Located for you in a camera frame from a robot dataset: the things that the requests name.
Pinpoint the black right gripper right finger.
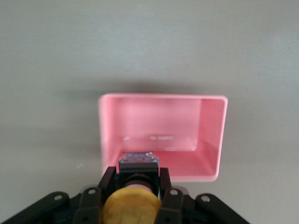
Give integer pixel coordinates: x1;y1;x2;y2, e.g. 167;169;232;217
155;167;252;224

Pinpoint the pink plastic bin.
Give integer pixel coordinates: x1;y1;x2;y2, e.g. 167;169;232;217
98;93;228;182

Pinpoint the yellow push button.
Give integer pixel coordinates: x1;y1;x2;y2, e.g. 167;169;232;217
101;152;163;224

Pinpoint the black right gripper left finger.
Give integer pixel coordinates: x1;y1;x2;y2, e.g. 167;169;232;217
0;166;117;224

